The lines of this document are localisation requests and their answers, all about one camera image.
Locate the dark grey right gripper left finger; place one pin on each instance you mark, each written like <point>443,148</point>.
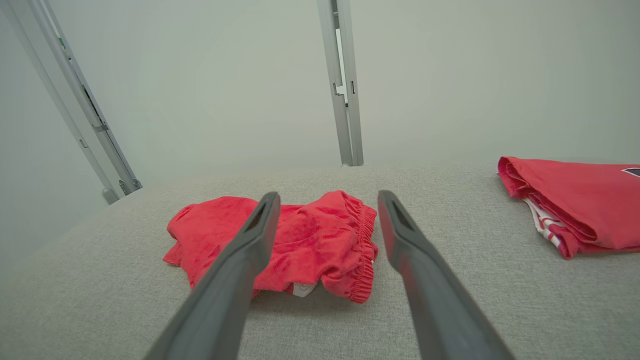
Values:
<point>225,290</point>

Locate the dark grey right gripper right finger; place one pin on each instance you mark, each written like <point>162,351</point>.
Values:
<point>430,290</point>

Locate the red and white t-shirt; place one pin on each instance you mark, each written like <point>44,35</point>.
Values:
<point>580,205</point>

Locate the grey metal wall post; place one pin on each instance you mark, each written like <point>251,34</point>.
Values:
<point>342,80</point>

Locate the slanted grey metal frame post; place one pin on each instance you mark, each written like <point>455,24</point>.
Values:
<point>75,105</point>

